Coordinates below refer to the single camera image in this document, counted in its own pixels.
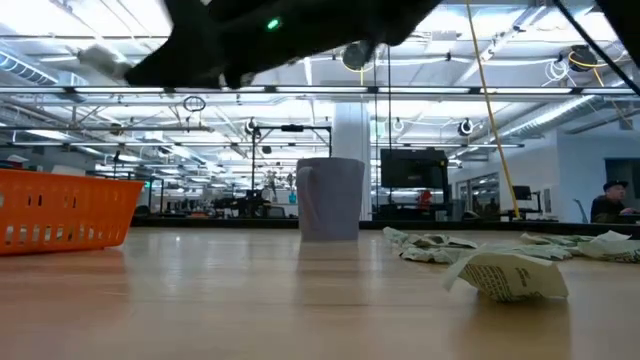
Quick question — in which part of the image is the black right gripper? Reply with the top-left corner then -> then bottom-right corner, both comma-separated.
123,0 -> 401,90

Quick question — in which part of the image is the lilac ceramic mug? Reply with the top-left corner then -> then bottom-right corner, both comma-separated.
295,157 -> 367,243

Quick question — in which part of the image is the dark office desk equipment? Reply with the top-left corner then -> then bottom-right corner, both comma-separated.
162,187 -> 299,220

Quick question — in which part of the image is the white building column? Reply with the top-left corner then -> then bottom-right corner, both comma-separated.
331,102 -> 373,222

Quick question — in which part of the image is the orange plastic basket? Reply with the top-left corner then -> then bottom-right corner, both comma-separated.
0,168 -> 146,257

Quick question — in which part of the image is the small white object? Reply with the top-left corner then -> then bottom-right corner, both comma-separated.
0,154 -> 30,170

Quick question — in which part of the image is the large black monitor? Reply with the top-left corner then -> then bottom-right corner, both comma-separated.
379,148 -> 450,190

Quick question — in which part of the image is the long horizontal light bar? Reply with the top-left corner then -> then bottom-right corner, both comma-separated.
0,85 -> 640,96

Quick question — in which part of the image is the thin ceiling light strip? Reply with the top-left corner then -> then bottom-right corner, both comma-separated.
9,141 -> 526,150

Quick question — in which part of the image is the small black monitor on stand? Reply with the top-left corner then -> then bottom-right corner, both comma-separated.
512,185 -> 544,221

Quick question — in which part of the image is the person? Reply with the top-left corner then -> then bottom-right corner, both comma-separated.
589,179 -> 640,225

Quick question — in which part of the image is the dark doorway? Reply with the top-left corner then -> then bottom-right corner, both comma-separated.
604,158 -> 640,225

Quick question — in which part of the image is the black hanging cable coil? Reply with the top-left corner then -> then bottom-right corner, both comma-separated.
182,95 -> 207,114

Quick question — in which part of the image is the black metal frame rig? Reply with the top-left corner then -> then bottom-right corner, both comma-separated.
251,124 -> 333,211

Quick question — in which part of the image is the black ceiling cord reel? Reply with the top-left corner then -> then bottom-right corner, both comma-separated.
341,40 -> 376,74
567,44 -> 601,74

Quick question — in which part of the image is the thin black hanging cable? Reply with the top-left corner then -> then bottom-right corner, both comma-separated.
371,40 -> 378,221
386,44 -> 393,151

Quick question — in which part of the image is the grey ribbed ventilation duct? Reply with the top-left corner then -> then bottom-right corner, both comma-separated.
0,51 -> 60,86

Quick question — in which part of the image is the yellow hanging cord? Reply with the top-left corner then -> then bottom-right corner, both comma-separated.
464,0 -> 522,221

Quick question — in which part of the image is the silver ventilation duct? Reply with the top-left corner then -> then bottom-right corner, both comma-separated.
494,94 -> 614,142

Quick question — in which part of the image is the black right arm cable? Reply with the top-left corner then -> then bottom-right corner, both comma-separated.
552,0 -> 640,96

